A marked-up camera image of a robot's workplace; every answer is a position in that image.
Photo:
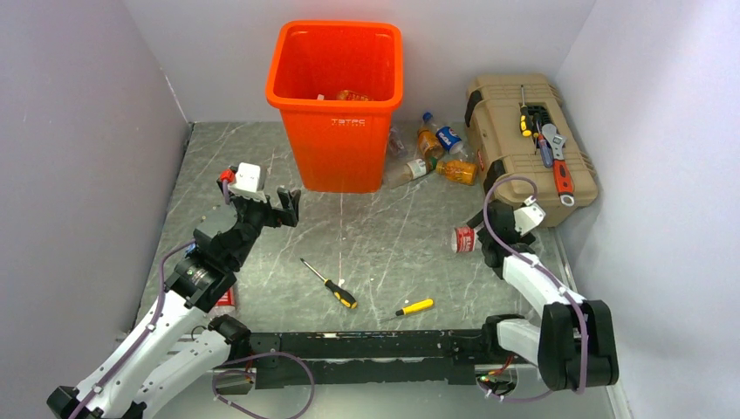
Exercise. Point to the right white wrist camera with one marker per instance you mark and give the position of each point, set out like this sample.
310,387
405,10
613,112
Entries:
528,217

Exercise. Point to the black base frame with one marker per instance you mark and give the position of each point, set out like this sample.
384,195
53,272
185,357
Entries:
278,360

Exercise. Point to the white label clear bottle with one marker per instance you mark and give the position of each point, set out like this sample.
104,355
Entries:
407,172

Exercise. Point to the black yellow screwdriver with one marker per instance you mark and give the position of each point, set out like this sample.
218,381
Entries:
341,294

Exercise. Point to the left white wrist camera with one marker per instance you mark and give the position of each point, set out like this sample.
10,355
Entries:
245,180

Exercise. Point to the crushed clear bottle behind bin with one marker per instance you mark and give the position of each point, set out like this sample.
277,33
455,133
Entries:
394,143

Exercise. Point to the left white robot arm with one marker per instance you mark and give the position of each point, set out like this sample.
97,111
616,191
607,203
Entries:
138,379

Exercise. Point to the blue red screwdriver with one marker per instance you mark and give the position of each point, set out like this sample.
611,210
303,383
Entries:
542,144

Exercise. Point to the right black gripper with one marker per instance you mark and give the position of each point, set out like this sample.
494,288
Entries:
477,219

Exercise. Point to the small orange juice bottle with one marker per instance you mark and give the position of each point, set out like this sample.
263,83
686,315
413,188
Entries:
457,171

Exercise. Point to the Pepsi bottle near toolbox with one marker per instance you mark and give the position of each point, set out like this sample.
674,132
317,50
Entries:
451,141

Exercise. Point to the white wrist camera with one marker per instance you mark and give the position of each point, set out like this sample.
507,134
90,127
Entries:
245,180
528,217

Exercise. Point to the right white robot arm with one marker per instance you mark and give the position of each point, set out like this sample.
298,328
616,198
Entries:
573,344

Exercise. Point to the small yellow screwdriver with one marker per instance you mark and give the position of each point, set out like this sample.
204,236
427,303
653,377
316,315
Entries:
416,307

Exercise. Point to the orange bottle blue cap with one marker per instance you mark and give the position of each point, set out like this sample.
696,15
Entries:
427,142

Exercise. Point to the orange adjustable wrench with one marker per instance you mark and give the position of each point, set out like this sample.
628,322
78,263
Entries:
561,174

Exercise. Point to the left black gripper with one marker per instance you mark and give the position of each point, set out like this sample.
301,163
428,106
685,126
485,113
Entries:
277,216

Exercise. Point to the red label water bottle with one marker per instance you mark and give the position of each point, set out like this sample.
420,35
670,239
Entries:
226,304

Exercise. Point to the tan plastic toolbox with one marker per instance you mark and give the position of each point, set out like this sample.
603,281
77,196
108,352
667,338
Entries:
492,127

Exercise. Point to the yellow screwdriver on toolbox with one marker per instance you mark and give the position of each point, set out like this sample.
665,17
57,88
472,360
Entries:
525,123

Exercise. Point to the orange plastic bin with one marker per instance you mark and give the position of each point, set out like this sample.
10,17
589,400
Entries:
339,146

